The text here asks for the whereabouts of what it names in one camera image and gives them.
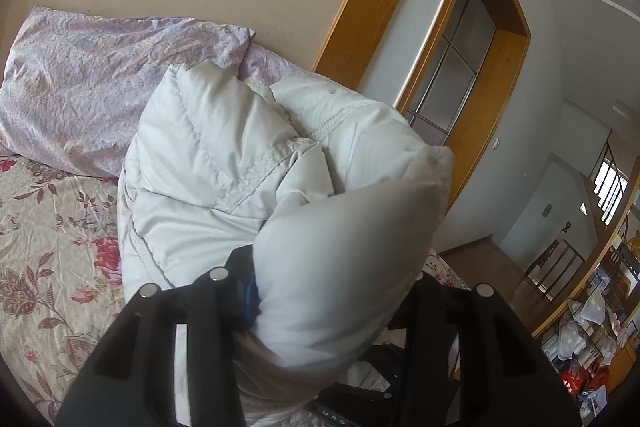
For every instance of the bright barred window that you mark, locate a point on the bright barred window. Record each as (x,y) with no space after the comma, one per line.
(610,184)

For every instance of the floral bedsheet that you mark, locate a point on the floral bedsheet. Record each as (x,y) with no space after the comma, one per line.
(60,247)

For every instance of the large lilac crinkled pillow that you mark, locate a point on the large lilac crinkled pillow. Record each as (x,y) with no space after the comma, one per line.
(90,82)

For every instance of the dark wooden chair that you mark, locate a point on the dark wooden chair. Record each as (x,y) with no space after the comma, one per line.
(555,264)

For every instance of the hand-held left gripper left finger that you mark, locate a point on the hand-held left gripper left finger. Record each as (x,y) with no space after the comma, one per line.
(248,297)

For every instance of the beige puffer jacket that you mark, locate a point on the beige puffer jacket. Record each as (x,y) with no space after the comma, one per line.
(320,257)

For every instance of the red plastic bag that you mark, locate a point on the red plastic bag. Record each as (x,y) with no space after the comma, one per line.
(582,384)

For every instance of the cluttered wooden counter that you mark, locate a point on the cluttered wooden counter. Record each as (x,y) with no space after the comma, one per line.
(590,277)

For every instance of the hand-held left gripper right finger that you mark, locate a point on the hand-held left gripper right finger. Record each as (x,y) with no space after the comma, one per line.
(435,307)

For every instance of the white plastic bag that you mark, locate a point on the white plastic bag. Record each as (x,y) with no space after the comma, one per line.
(595,309)

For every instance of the wooden door frame glass panes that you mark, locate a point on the wooden door frame glass panes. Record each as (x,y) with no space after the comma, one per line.
(500,72)

